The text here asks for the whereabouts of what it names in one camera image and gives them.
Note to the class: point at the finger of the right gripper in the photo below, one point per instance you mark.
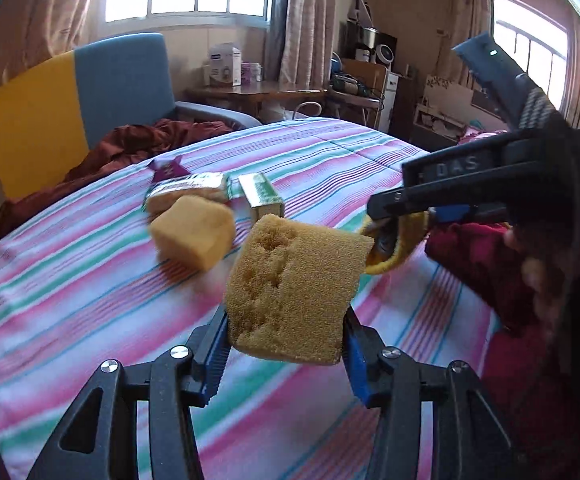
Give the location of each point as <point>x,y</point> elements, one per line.
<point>449,199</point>

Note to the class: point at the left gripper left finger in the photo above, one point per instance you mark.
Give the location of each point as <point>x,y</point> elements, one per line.
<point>123,411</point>

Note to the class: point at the large yellow sponge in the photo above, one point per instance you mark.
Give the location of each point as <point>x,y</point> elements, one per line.
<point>289,289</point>

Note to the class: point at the green essential oil box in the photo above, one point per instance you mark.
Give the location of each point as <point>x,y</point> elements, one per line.
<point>261,196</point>

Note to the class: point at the yellow sponge block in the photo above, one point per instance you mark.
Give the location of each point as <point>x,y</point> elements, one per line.
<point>194,231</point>

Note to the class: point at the yellow knitted cloth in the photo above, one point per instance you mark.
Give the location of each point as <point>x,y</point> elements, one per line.
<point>394,240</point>

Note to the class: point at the person right hand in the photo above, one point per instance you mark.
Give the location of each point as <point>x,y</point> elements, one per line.
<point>545,268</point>

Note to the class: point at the cardboard box shelf clutter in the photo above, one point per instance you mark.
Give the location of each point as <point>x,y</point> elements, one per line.
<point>374,95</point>

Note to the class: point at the pink striped curtain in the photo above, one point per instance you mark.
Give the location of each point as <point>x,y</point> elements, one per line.
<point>299,42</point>

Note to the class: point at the wooden side table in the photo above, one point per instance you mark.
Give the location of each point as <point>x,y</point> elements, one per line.
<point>249,98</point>

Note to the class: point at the green wrapped cracker pack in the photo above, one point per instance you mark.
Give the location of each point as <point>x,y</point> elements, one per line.
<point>209,185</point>

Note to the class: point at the purple packet on bed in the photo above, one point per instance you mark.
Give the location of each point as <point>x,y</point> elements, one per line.
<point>167,169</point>

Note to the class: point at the dark red blanket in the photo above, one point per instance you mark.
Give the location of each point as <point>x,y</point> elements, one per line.
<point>120,148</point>

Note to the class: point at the white box on table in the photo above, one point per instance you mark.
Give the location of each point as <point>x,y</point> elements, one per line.
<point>224,65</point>

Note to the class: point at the grey yellow blue headboard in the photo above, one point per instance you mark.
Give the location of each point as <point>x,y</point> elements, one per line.
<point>54,113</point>

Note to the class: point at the grey bed frame rail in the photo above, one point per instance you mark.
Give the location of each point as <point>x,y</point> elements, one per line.
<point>207,113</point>

